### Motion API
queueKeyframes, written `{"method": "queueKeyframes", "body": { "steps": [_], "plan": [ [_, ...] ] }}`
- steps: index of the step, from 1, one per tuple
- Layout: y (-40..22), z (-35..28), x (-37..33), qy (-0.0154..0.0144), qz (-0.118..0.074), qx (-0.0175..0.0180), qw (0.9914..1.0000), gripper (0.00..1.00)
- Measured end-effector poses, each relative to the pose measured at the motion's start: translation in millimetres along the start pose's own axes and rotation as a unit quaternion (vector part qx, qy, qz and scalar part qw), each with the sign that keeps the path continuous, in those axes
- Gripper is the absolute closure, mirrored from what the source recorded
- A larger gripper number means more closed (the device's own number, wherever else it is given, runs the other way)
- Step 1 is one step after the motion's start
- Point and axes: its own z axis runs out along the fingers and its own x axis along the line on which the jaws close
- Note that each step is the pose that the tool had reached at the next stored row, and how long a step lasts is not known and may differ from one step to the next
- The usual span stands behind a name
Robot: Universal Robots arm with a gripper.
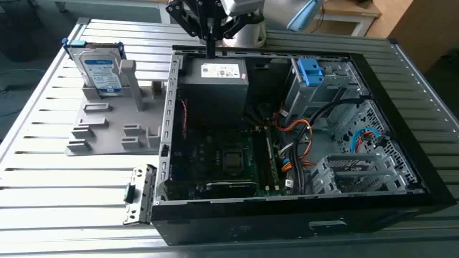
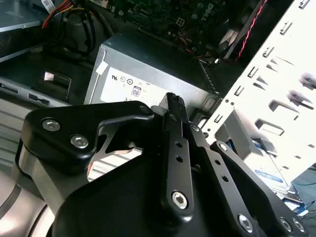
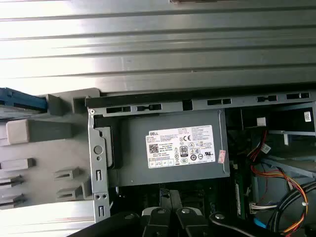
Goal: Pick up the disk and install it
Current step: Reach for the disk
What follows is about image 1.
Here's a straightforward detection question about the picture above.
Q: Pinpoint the silver disk bay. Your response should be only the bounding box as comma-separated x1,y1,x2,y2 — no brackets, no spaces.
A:
308,153,408,195

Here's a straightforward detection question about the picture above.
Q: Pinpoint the silver optical drive cage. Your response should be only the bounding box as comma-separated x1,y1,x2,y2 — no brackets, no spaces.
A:
284,58,369,121

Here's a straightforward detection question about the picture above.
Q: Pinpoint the green RAM stick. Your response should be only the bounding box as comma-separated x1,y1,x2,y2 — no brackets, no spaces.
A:
264,125,283,192

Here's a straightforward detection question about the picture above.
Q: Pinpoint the grey power supply unit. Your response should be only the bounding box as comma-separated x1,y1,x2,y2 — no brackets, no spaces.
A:
177,58,251,127

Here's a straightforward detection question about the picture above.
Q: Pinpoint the grey parts rack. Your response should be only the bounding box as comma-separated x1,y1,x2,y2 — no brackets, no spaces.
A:
64,59,169,156

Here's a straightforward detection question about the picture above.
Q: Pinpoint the black graphics card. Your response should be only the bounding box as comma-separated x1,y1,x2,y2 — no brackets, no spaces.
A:
205,182,259,198

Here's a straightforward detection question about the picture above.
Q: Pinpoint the hinged metal slot bracket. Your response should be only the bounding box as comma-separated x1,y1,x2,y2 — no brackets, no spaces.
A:
121,163,157,226

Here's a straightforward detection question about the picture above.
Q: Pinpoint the black office chair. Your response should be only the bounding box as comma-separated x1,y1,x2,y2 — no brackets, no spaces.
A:
0,24,45,63

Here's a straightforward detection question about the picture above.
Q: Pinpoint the green motherboard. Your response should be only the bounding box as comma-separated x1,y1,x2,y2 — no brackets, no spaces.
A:
168,126,291,201

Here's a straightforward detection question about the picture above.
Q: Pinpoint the thick black cable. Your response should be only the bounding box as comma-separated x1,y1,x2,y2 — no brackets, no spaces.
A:
289,98,369,196

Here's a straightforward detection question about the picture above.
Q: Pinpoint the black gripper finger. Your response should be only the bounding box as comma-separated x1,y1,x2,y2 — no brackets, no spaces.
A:
212,10,265,59
165,0,212,59

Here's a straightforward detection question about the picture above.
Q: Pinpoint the orange wire bundle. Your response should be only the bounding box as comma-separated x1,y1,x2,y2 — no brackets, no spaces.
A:
273,119,319,173

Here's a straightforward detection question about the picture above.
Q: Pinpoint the multicolour power wire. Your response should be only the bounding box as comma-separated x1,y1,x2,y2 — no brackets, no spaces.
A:
361,130,393,148

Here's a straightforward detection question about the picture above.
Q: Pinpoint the blue plastic drive latch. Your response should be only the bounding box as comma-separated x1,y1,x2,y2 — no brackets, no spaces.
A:
296,58,325,87

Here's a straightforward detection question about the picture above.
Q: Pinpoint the black PC case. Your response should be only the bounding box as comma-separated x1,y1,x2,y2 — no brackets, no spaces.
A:
149,45,457,247

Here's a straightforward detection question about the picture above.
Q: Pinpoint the wooden desk white frame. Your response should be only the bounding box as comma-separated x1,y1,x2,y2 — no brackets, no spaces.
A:
157,0,381,37

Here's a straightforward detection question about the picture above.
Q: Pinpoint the CPU socket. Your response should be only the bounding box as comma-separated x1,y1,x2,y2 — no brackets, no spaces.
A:
221,148,245,175

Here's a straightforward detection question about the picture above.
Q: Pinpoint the wooden cabinet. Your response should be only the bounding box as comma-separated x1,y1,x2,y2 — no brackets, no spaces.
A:
365,0,459,75

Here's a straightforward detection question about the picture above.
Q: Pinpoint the blue data wire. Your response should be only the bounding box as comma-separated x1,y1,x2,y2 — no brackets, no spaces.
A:
349,128,379,155

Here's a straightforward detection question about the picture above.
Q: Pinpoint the white grey wire bundle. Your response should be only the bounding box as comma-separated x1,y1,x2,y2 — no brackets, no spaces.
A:
277,142,295,158

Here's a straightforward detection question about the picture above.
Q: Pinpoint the hard disk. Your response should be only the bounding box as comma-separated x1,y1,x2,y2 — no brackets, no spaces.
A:
61,38,125,98

